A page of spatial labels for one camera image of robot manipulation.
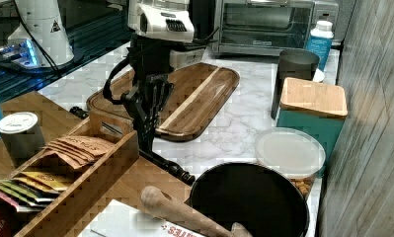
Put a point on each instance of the silver toaster oven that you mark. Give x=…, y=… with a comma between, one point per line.
x=266, y=27

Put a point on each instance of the dark grey metal cup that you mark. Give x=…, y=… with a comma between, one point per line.
x=294, y=63

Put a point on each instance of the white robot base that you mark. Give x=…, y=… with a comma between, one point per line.
x=40, y=41

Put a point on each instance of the silver shaker white lid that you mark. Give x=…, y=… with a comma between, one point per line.
x=22, y=136

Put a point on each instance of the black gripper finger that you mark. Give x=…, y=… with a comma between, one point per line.
x=143, y=132
x=153, y=124

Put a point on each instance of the clear jar of nuts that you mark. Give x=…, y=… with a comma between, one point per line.
x=293, y=153

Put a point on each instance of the wooden tea bag organizer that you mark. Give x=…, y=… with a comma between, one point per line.
x=74, y=206

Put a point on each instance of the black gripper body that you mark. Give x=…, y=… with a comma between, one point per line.
x=152, y=61

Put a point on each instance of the blue bottle white cap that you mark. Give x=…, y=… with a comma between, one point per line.
x=320, y=41

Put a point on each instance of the wooden spoon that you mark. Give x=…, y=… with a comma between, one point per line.
x=166, y=207

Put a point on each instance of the black utensil crock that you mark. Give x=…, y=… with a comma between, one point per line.
x=264, y=201

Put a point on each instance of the wooden serving tray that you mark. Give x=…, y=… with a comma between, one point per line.
x=200, y=91

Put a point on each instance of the teal canister bamboo lid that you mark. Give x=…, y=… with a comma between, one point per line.
x=317, y=109

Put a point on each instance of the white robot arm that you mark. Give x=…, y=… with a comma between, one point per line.
x=163, y=19

